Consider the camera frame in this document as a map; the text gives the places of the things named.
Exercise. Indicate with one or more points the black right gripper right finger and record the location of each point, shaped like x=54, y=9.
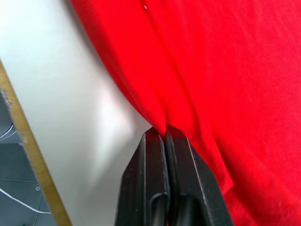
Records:
x=190, y=179

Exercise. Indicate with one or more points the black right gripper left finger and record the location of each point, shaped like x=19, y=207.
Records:
x=141, y=179

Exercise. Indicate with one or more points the red t-shirt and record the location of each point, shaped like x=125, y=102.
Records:
x=211, y=70

